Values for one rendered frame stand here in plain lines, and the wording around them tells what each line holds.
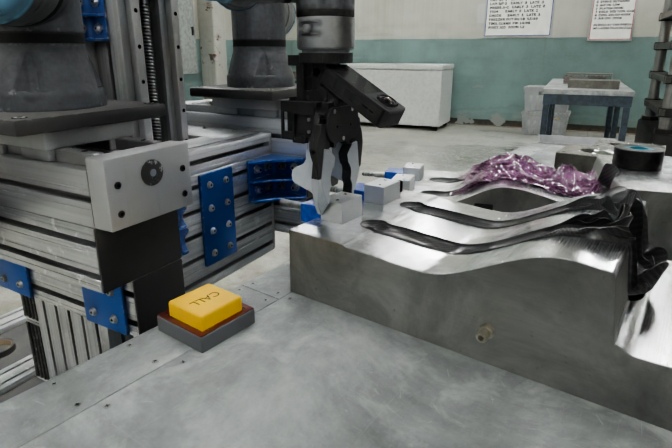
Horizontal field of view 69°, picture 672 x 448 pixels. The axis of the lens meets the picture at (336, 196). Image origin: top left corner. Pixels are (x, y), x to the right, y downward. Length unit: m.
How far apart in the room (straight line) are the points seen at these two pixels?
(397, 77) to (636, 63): 3.20
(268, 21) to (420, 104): 6.35
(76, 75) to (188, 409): 0.46
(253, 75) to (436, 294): 0.68
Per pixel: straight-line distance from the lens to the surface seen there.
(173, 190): 0.70
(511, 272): 0.51
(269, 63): 1.09
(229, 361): 0.56
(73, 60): 0.77
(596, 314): 0.50
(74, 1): 0.79
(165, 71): 1.03
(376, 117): 0.60
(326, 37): 0.64
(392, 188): 0.77
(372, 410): 0.49
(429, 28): 8.22
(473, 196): 0.87
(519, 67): 7.97
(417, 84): 7.37
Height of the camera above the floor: 1.11
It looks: 16 degrees down
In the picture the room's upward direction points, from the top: straight up
